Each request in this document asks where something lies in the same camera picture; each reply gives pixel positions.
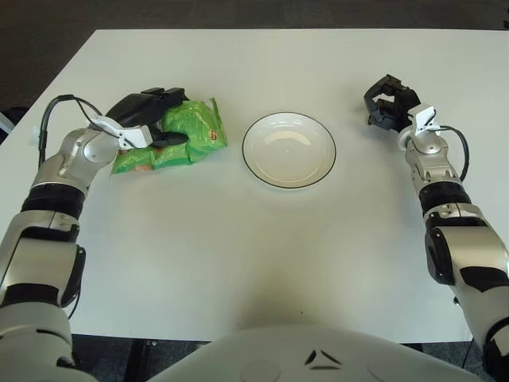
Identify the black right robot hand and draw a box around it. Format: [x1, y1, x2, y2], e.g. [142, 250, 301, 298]
[363, 73, 438, 138]

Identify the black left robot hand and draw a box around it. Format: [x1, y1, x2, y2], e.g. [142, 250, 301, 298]
[89, 86, 191, 151]

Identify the green snack bag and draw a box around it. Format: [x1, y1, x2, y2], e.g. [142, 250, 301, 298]
[110, 97, 228, 176]

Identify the white plate with black rim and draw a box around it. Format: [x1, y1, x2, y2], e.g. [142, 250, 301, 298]
[242, 111, 337, 189]

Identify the white furniture edge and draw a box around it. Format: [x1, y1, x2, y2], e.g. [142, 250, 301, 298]
[0, 109, 17, 138]

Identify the black table leg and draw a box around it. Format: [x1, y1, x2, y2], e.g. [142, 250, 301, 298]
[130, 340, 160, 379]

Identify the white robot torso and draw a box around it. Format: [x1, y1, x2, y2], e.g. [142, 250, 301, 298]
[149, 324, 484, 382]

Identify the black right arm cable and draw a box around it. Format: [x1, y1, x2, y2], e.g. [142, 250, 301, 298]
[433, 125, 470, 182]

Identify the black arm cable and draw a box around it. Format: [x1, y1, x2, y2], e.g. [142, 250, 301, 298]
[37, 93, 105, 322]
[433, 125, 470, 182]

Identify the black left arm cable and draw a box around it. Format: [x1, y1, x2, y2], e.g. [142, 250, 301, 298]
[37, 93, 105, 322]

